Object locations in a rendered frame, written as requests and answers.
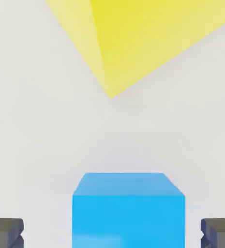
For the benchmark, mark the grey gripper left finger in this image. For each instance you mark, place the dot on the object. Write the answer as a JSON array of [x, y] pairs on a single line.
[[3, 232]]

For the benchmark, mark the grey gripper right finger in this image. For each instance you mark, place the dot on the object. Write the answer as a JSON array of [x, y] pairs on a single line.
[[220, 232]]

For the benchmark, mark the small blue cube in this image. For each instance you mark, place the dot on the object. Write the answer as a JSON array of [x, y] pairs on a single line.
[[127, 217]]

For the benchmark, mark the large yellow box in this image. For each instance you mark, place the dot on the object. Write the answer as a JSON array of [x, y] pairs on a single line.
[[135, 38]]

